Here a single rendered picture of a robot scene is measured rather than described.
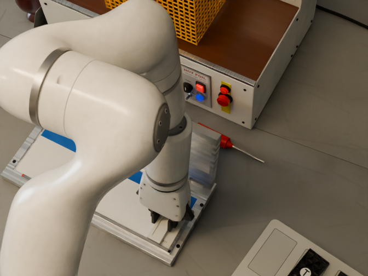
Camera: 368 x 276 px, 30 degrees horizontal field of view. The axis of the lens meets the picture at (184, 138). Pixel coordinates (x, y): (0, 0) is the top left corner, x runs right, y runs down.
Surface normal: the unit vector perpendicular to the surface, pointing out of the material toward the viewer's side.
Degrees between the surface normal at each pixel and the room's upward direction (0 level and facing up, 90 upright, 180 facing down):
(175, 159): 82
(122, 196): 0
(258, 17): 0
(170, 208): 78
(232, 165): 0
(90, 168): 35
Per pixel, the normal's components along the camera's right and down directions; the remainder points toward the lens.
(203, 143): -0.48, 0.68
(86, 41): 0.25, 0.45
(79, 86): -0.12, -0.31
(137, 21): 0.48, -0.32
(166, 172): -0.04, 0.78
